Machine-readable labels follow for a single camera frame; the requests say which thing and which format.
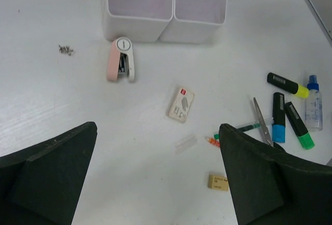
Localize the yellow highlighter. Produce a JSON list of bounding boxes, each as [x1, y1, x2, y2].
[[267, 72, 309, 99]]

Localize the blue highlighter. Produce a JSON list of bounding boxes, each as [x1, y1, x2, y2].
[[272, 92, 286, 143]]

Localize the white divided organizer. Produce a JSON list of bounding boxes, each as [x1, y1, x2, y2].
[[100, 0, 173, 43], [159, 0, 227, 44]]

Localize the black handled scissors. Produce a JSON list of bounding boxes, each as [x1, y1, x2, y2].
[[253, 97, 285, 152]]

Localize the green pen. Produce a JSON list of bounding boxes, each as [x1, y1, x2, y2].
[[213, 117, 275, 139]]

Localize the tan small eraser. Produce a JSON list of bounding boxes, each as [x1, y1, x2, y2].
[[207, 174, 229, 191]]

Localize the orange red pen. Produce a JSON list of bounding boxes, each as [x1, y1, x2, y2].
[[205, 137, 220, 148]]

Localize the pink white stapler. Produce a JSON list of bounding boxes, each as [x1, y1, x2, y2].
[[106, 37, 135, 82]]

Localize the green highlighter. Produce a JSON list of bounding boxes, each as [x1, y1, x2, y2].
[[285, 102, 315, 150]]

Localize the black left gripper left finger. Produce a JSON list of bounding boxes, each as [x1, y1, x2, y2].
[[1, 122, 98, 224]]

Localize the loose staples pile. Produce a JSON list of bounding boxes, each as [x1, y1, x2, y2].
[[58, 45, 75, 57]]

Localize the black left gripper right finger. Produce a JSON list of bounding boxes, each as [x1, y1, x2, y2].
[[219, 123, 331, 224]]

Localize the white divided organizer right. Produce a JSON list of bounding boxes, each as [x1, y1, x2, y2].
[[159, 0, 227, 44]]

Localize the white divided organizer left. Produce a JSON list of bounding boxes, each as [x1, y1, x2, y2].
[[100, 0, 173, 43]]

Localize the clear plastic pen cap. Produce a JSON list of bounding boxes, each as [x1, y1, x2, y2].
[[175, 134, 197, 154]]

